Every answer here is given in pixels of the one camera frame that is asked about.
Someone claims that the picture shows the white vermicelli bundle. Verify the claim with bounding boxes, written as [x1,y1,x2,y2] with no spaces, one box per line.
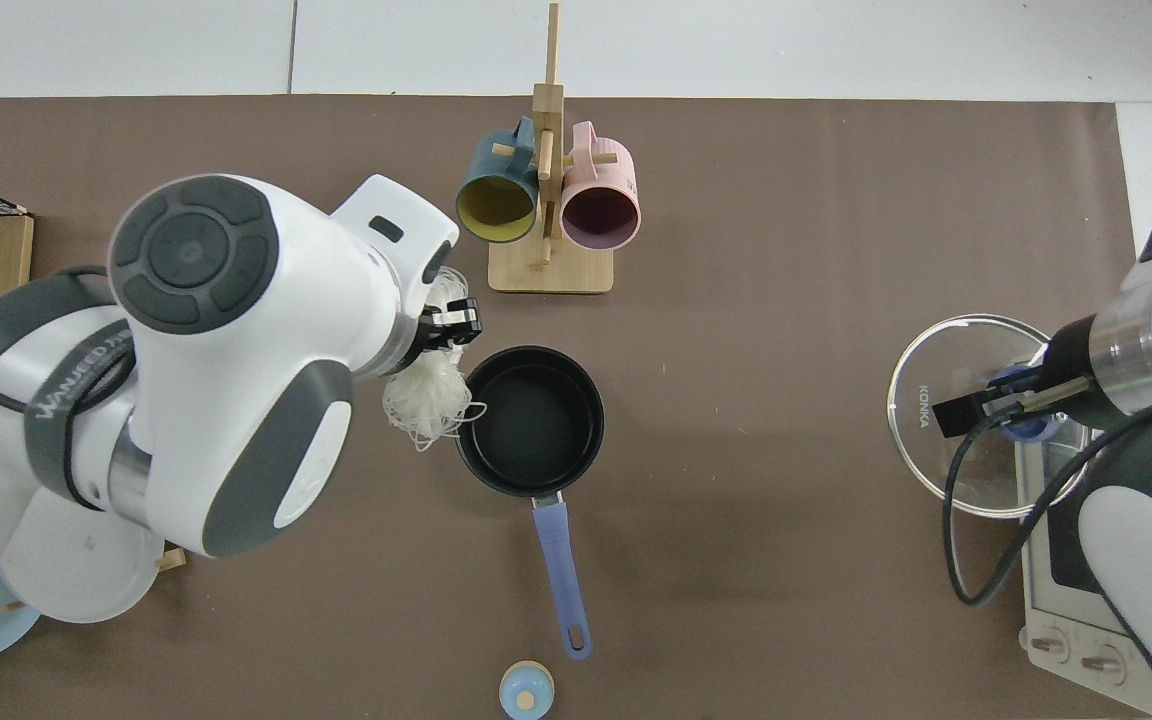
[381,265,489,453]

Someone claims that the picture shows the glass lid blue knob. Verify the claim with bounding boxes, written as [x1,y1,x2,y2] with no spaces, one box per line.
[886,314,1097,519]

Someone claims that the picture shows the wooden plate rack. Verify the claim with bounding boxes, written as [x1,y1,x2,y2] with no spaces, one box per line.
[1,547,187,614]

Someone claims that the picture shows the white plate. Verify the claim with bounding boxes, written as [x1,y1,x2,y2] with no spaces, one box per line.
[0,490,165,625]

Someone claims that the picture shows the wooden cup stand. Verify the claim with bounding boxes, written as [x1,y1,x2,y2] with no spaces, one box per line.
[488,2,615,295]

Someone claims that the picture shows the dark teal cup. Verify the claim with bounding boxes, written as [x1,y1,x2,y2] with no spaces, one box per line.
[454,116,541,244]

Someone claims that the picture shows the pink cup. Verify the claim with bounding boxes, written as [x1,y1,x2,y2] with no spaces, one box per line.
[560,121,642,251]

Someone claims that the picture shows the pale toaster oven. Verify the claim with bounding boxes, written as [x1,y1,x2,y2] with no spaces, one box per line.
[1014,430,1152,717]

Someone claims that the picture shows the brown table cloth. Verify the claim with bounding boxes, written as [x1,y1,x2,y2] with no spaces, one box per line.
[0,95,1144,720]

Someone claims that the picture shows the small blue round thing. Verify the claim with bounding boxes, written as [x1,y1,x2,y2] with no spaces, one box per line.
[499,661,556,720]

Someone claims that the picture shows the black pot purple handle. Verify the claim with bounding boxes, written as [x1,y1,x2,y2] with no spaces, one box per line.
[453,345,606,661]

